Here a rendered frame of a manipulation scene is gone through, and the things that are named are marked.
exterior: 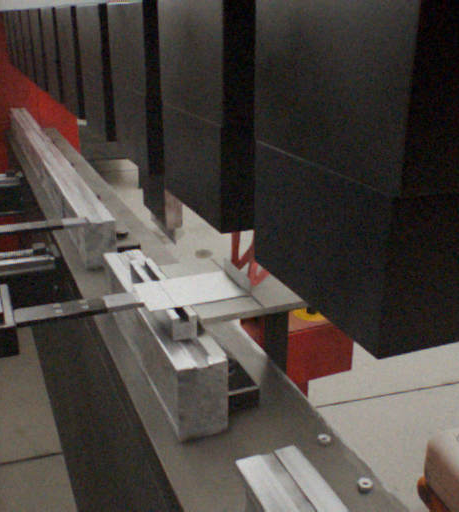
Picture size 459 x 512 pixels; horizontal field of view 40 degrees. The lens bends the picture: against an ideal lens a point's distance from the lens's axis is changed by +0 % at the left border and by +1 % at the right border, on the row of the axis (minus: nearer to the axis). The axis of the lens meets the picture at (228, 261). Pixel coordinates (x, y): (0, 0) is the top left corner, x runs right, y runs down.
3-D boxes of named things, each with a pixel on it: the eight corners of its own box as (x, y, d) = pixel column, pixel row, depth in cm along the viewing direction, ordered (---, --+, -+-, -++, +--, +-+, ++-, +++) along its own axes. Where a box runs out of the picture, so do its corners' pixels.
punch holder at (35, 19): (86, 91, 136) (79, 8, 130) (46, 93, 133) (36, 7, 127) (74, 85, 149) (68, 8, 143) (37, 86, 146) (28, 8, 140)
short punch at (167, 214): (183, 244, 74) (181, 163, 70) (167, 246, 73) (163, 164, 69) (159, 220, 82) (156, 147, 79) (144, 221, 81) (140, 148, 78)
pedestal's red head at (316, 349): (352, 370, 127) (359, 289, 121) (282, 388, 121) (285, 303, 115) (302, 329, 145) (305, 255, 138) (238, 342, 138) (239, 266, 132)
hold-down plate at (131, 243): (142, 257, 127) (141, 243, 126) (115, 260, 125) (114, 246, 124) (109, 216, 153) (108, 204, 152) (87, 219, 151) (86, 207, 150)
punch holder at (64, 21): (133, 117, 102) (127, 5, 96) (79, 120, 99) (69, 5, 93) (112, 106, 114) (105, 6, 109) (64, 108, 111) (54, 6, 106)
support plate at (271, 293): (390, 291, 83) (391, 284, 82) (202, 326, 74) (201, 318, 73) (321, 248, 98) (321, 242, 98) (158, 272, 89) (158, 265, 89)
